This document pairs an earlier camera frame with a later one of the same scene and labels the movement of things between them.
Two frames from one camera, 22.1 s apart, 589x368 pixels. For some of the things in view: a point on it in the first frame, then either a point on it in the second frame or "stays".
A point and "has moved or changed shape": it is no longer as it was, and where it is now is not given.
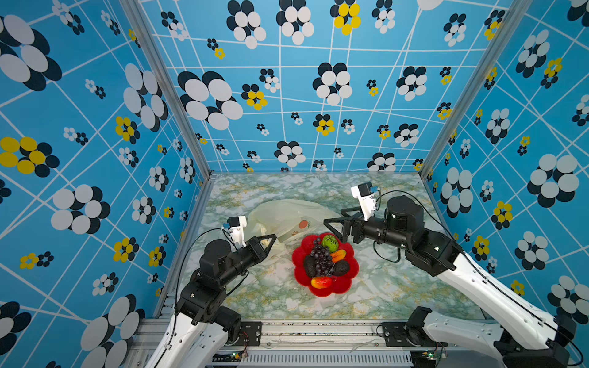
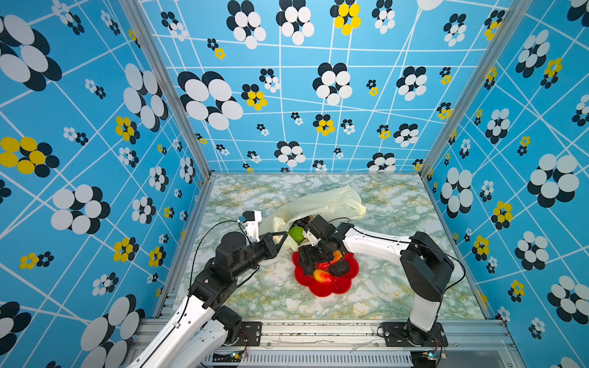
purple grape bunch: [322, 257] has moved or changed shape
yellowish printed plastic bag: [285, 218] has moved or changed shape
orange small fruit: [337, 255] stays
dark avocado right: [340, 268] stays
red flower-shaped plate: [339, 284] stays
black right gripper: [344, 237] to [310, 259]
